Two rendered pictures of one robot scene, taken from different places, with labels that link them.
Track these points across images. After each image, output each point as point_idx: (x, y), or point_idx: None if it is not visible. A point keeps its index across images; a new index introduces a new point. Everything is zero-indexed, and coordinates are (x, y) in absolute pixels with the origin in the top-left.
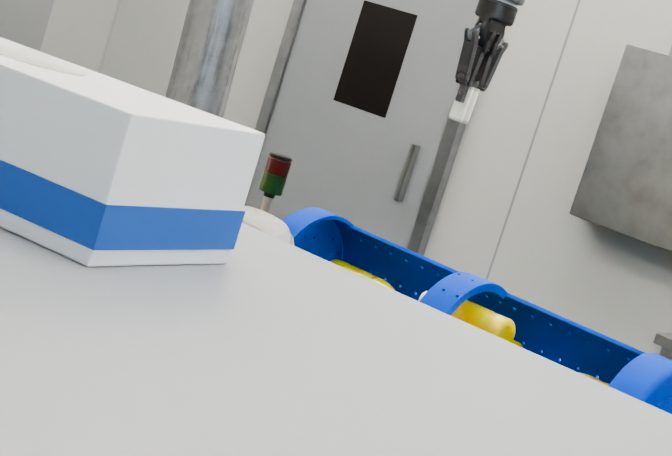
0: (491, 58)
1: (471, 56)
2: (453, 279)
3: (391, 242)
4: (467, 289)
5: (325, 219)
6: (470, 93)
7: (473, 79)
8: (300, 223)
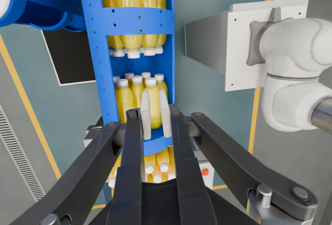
0: (122, 164)
1: (233, 139)
2: (149, 27)
3: (116, 113)
4: (152, 10)
5: (148, 139)
6: (167, 106)
7: (174, 119)
8: (163, 139)
